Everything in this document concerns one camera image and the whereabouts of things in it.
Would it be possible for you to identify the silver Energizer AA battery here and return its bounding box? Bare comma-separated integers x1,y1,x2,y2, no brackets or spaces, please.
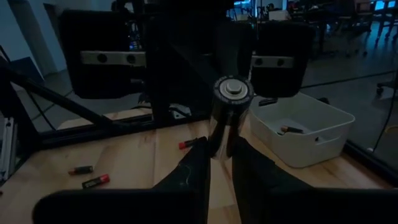
207,75,255,161

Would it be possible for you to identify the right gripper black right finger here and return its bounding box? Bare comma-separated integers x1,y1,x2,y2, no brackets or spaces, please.
231,136,312,224

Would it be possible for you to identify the black floor cable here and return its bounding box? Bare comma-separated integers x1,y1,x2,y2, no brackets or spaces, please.
300,70,397,90

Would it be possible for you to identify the black panel with silver strip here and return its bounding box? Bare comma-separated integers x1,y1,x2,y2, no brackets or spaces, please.
249,21,315,99
58,9,147,100

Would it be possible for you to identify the silver aluminium extrusion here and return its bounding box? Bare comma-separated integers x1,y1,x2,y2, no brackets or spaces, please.
0,117,16,182

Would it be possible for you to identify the red and black AA battery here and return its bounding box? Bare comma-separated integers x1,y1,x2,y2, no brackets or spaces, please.
81,173,111,190
178,137,200,150

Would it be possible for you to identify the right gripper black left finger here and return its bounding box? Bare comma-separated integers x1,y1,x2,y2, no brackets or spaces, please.
154,136,211,224

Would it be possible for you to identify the light grey plastic bin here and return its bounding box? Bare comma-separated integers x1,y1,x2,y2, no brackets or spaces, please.
248,91,356,169

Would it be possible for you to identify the black aluminium table frame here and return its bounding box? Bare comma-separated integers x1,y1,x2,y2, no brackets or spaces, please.
0,58,398,187

